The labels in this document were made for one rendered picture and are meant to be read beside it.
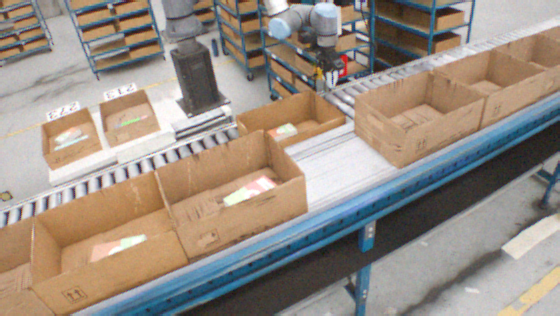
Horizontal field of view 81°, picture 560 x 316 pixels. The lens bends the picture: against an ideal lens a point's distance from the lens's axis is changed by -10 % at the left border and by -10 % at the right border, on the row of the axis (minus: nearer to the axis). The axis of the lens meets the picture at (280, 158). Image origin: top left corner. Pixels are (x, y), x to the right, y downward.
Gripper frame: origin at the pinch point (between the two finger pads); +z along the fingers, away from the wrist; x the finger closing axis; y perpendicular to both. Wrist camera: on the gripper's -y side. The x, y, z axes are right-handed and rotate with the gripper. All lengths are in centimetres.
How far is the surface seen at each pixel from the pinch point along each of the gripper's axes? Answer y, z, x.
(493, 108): -59, -3, -36
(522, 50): -32, -3, -99
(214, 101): 55, 17, 43
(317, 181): -45, 6, 37
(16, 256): -26, 2, 138
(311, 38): 30.4, -12.5, -8.6
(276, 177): -36, 5, 48
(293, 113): 7.5, 11.8, 17.6
